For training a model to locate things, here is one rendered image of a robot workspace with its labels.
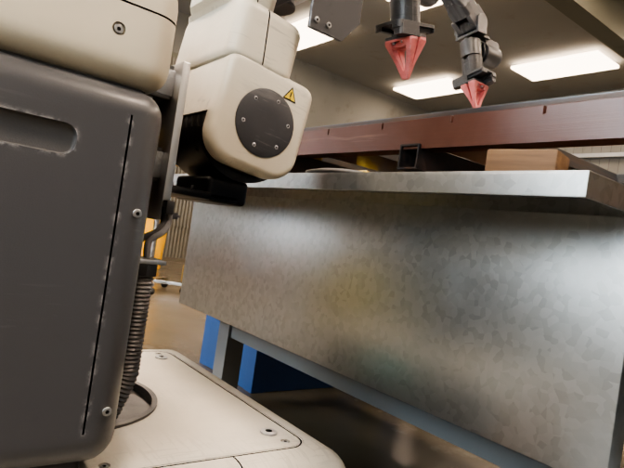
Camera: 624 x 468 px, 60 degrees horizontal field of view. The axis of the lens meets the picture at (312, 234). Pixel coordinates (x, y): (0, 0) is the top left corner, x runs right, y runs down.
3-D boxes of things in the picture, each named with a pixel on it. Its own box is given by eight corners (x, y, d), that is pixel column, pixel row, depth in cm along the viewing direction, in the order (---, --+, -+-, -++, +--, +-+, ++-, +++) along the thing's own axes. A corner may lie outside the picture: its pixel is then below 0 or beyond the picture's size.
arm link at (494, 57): (454, 22, 153) (478, 10, 146) (481, 33, 159) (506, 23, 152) (453, 63, 152) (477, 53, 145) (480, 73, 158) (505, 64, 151)
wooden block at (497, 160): (482, 182, 79) (487, 149, 79) (497, 188, 84) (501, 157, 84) (552, 186, 72) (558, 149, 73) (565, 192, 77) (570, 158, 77)
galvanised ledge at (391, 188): (206, 195, 173) (207, 186, 173) (656, 222, 71) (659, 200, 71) (146, 184, 161) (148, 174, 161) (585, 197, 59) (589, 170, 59)
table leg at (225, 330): (224, 405, 170) (255, 194, 171) (233, 411, 166) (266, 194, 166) (207, 406, 167) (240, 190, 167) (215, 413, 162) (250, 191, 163)
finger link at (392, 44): (383, 81, 105) (383, 31, 104) (409, 84, 109) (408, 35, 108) (410, 75, 100) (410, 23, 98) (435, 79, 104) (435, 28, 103)
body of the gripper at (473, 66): (465, 93, 153) (462, 69, 155) (497, 79, 146) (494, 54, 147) (451, 86, 149) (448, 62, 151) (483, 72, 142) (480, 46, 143)
